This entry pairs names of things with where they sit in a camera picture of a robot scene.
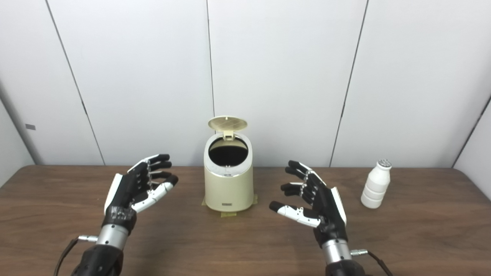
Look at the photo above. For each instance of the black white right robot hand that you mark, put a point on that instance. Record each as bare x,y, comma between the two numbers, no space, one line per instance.
324,211

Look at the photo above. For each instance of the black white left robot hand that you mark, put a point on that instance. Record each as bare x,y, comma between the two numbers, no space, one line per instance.
124,195

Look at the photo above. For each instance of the cream-colored round bin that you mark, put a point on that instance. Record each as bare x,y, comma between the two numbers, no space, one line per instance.
228,189

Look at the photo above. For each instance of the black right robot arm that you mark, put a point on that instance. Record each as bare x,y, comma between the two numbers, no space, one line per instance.
337,253

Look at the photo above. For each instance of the small white plastic bottle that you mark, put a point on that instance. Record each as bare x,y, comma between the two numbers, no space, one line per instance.
375,188

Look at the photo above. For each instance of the cream round bin lid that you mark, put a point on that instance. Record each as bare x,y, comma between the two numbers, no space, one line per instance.
227,123

